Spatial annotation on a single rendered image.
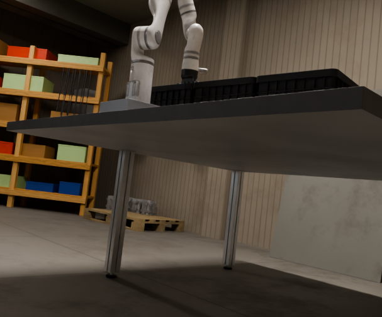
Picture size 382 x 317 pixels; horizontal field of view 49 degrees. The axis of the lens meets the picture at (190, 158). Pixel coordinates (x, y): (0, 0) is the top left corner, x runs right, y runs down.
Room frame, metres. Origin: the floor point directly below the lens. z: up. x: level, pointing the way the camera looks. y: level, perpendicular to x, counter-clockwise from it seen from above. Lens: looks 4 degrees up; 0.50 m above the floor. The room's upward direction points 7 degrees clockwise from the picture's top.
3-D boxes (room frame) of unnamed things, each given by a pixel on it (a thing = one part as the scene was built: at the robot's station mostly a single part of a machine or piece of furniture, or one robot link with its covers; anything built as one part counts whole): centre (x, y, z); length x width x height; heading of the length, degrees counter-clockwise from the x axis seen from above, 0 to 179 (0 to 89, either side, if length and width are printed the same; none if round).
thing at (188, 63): (1.84, 0.04, 1.05); 0.11 x 0.09 x 0.06; 132
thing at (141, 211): (4.98, 0.60, 0.15); 1.07 x 0.74 x 0.30; 43
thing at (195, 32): (1.82, 0.05, 1.15); 0.09 x 0.07 x 0.15; 17
